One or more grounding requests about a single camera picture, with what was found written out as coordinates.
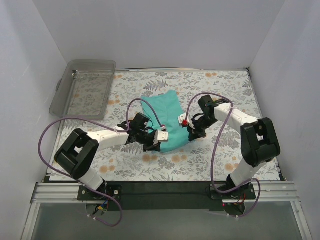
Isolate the floral patterned table mat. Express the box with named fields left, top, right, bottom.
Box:
left=49, top=70, right=280, bottom=183

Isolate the aluminium frame rail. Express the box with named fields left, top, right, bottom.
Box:
left=21, top=181, right=312, bottom=240

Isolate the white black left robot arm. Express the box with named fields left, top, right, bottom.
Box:
left=54, top=113, right=169, bottom=200

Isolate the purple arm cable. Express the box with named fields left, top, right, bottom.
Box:
left=184, top=92, right=261, bottom=219
left=37, top=98, right=166, bottom=228

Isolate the clear plastic bin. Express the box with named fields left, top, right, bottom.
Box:
left=49, top=59, right=117, bottom=121

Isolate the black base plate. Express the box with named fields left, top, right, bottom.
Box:
left=77, top=181, right=257, bottom=212

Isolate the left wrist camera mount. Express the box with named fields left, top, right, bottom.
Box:
left=153, top=125, right=169, bottom=145

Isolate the teal t shirt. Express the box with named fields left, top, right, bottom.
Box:
left=141, top=90, right=189, bottom=153

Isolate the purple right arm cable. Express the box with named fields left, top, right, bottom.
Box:
left=184, top=92, right=261, bottom=219

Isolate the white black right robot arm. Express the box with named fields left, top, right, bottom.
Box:
left=181, top=92, right=281, bottom=199

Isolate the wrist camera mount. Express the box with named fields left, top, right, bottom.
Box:
left=177, top=113, right=194, bottom=129
left=153, top=125, right=169, bottom=145

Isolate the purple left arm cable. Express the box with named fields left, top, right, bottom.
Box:
left=37, top=98, right=166, bottom=228

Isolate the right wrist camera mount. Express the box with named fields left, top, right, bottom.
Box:
left=177, top=113, right=194, bottom=129

